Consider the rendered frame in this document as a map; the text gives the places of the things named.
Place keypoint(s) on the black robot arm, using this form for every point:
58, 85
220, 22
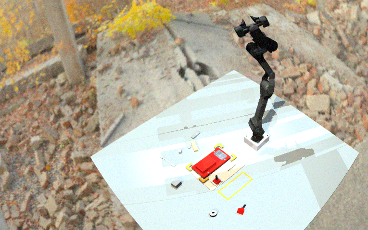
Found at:
257, 48

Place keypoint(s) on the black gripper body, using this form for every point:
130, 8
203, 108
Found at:
242, 31

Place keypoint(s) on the black toy tyre with white hub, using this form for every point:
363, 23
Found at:
213, 213

